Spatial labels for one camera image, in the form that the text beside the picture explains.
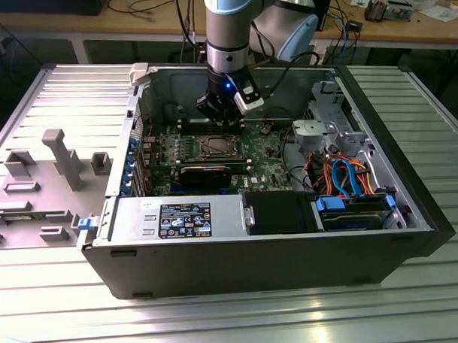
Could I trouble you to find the grey parts rack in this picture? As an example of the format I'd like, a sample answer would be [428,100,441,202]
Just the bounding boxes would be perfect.
[0,126,117,251]

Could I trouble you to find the white papers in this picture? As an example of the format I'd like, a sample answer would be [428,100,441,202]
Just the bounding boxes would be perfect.
[417,4,458,23]

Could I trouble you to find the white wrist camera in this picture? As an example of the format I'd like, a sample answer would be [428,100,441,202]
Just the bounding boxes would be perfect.
[232,82,266,117]

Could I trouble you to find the black wire loop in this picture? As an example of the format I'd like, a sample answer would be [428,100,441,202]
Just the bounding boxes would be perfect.
[281,125,314,193]

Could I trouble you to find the blue wire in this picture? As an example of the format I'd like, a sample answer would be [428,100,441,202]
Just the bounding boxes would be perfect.
[330,157,363,199]

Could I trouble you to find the grey case latch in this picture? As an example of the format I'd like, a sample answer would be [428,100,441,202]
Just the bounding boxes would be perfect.
[128,62,152,86]

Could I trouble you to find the silver drive cage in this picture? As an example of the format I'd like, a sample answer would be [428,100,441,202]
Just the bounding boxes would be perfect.
[288,79,368,159]

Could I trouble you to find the blue card retention bracket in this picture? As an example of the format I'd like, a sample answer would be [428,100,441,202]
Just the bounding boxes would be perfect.
[117,135,141,197]

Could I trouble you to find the black camera cable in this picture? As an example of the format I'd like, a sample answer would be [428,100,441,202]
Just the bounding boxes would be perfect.
[262,50,322,100]

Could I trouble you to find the green motherboard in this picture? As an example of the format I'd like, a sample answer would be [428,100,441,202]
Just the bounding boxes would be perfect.
[140,118,302,198]

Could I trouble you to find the orange wire bundle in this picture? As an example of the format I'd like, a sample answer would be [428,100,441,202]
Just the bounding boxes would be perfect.
[306,153,378,198]

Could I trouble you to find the copper heat sink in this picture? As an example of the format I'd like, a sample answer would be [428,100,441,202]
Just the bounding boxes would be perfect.
[363,0,389,24]

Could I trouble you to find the wooden desk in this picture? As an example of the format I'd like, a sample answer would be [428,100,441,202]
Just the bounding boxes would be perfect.
[0,0,458,62]

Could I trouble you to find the silver power supply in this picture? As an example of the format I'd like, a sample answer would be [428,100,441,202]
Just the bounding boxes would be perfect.
[105,193,252,244]

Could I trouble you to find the black drive bay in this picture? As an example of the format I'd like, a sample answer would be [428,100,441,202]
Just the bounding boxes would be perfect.
[243,190,317,236]

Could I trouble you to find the silver CPU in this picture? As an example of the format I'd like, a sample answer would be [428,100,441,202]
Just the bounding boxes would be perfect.
[208,138,232,155]

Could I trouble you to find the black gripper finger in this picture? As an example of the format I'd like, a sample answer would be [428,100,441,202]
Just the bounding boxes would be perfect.
[195,90,229,135]
[227,102,248,135]

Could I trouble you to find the hard disk in blue carrier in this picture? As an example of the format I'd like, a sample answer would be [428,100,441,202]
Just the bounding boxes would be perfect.
[315,193,398,232]

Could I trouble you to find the blue plastic clip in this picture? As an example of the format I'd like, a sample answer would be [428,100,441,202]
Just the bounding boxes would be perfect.
[76,216,99,233]

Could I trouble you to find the blue network cable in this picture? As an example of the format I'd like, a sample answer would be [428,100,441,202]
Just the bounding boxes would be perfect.
[338,15,357,60]

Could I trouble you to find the metal drive unit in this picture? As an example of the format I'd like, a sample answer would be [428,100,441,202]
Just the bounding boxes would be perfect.
[384,0,415,24]

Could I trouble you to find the black open PC case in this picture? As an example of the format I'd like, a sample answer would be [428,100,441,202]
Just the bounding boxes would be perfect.
[69,50,458,302]

